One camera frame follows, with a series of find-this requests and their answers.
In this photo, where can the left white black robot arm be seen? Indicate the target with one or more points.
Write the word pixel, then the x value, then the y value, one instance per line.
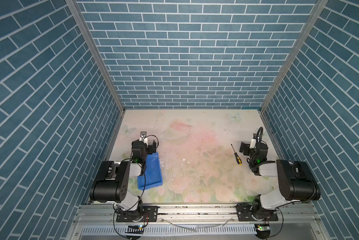
pixel 112 179

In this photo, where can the white vented cable duct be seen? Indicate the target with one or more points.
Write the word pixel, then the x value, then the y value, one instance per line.
pixel 169 231

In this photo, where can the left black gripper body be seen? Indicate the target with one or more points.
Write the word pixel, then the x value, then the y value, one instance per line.
pixel 150 147

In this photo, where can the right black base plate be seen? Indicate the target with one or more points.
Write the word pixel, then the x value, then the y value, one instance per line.
pixel 247 213

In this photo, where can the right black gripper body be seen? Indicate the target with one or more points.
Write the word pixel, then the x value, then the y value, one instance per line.
pixel 245 148

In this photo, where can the clear cable tie on rail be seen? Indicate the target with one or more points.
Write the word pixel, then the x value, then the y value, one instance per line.
pixel 195 228

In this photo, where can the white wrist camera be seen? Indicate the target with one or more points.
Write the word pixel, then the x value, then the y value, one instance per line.
pixel 143 136
pixel 252 143

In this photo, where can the aluminium mounting rail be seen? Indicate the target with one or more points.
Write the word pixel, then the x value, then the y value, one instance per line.
pixel 295 222

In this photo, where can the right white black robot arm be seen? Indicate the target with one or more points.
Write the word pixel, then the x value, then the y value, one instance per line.
pixel 296 182

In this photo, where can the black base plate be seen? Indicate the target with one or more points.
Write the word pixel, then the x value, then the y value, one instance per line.
pixel 247 213
pixel 144 213

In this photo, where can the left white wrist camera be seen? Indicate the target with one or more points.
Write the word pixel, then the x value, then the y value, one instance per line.
pixel 143 136

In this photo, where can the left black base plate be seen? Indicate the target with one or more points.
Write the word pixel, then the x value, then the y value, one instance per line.
pixel 144 213

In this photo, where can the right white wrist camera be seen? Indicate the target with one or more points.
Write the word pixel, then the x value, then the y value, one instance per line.
pixel 252 143

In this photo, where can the blue plastic bin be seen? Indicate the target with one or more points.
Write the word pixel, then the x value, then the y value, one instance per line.
pixel 153 174

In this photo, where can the black yellow handled screwdriver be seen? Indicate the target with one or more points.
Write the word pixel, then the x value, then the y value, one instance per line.
pixel 237 158

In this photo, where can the right green circuit board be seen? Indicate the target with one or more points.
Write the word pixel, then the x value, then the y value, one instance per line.
pixel 263 228

